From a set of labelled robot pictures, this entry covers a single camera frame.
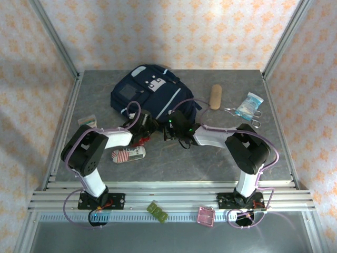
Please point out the blue white tissue pack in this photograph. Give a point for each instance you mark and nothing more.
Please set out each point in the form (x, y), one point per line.
(250, 104)

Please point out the red wallet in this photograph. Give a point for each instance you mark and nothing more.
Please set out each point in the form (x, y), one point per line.
(143, 141)

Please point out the metal scissors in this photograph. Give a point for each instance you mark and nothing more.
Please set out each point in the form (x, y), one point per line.
(256, 122)

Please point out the pink square box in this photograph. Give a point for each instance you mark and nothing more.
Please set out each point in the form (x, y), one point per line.
(206, 216)

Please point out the aluminium frame post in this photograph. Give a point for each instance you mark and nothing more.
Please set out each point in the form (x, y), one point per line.
(285, 39)
(56, 39)

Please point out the tan cork glasses case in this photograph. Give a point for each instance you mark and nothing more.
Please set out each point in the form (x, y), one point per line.
(216, 97)

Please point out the red striped pencil case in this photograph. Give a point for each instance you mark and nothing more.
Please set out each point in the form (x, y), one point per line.
(129, 154)

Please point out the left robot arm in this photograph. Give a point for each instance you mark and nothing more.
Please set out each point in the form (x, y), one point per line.
(84, 150)

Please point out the aluminium frame leg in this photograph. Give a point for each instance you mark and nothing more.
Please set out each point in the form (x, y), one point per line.
(314, 232)
(26, 232)

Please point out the green circuit board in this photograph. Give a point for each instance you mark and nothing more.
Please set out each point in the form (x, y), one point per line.
(260, 210)
(101, 216)

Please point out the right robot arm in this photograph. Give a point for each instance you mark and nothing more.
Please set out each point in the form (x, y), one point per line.
(247, 150)

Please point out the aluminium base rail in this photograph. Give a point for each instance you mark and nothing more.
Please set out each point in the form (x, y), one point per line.
(171, 196)

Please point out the navy blue backpack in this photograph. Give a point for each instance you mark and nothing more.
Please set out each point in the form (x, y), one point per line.
(158, 89)

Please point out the aluminium side rail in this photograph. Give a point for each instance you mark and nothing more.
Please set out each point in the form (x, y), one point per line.
(278, 126)
(64, 126)

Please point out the olive green square block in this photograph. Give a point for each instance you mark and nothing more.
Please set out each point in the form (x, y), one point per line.
(157, 212)
(163, 217)
(152, 207)

